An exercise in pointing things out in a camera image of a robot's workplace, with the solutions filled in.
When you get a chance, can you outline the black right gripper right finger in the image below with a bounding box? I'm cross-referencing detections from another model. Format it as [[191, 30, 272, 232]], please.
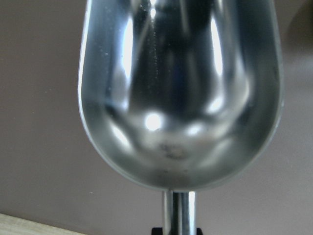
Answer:
[[195, 228, 202, 235]]

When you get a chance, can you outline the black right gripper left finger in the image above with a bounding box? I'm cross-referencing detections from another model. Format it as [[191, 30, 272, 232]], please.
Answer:
[[151, 227, 163, 235]]

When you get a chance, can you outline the steel ice scoop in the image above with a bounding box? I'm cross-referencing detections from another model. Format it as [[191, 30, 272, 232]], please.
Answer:
[[78, 0, 283, 235]]

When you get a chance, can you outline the bamboo cutting board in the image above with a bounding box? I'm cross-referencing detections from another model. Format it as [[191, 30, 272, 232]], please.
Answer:
[[0, 213, 82, 235]]

